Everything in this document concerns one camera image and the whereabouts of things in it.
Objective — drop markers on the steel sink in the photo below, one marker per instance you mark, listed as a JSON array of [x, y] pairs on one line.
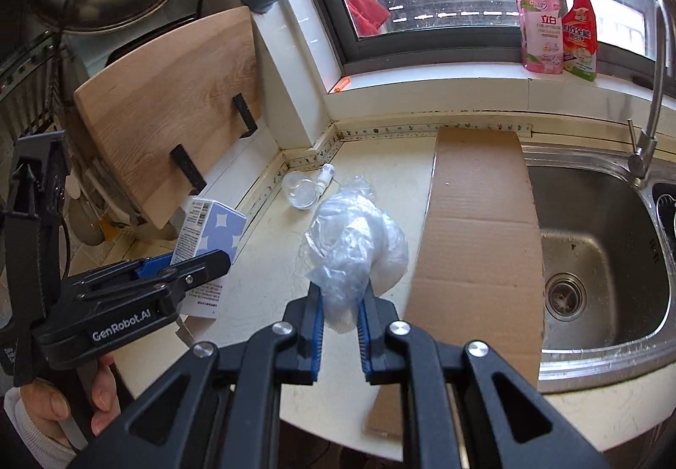
[[591, 215]]

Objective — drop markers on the steel faucet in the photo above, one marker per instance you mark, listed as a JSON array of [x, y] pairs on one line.
[[641, 157]]

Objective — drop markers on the wooden cutting board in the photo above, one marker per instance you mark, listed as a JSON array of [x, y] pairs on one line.
[[158, 104]]

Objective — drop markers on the person's left hand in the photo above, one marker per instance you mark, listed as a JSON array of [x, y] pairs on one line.
[[105, 395]]

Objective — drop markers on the metal kitchen rack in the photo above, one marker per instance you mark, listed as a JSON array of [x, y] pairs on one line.
[[21, 73]]

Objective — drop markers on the black board bracket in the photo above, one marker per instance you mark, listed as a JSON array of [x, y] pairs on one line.
[[245, 115], [187, 168]]

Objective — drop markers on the small orange clip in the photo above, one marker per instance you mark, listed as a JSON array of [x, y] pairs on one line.
[[340, 84]]

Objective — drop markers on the small white bottle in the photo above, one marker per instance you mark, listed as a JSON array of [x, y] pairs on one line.
[[326, 178]]

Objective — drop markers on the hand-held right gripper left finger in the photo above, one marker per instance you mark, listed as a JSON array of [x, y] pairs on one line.
[[316, 337]]

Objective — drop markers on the brown cardboard sheet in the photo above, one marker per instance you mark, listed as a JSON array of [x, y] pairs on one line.
[[475, 215]]

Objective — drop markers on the sink drain strainer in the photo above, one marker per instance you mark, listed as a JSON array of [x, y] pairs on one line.
[[565, 297]]

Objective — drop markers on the pink soap pump bottle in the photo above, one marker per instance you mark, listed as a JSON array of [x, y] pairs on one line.
[[538, 36]]

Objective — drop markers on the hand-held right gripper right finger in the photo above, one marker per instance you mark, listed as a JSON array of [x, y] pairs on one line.
[[363, 337]]

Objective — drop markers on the dark window frame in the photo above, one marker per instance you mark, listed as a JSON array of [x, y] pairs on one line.
[[338, 25]]

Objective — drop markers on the red cloth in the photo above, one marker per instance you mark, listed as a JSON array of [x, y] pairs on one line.
[[364, 7]]

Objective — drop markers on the red spray bottle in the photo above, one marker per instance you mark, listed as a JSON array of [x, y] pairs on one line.
[[578, 41]]

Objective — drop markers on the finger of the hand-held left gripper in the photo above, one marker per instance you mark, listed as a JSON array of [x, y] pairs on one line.
[[190, 271], [153, 267]]

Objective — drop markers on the clear plastic bag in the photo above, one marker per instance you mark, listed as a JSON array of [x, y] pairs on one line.
[[348, 247]]

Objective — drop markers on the white purple carton box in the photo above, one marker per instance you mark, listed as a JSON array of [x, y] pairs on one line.
[[211, 231]]

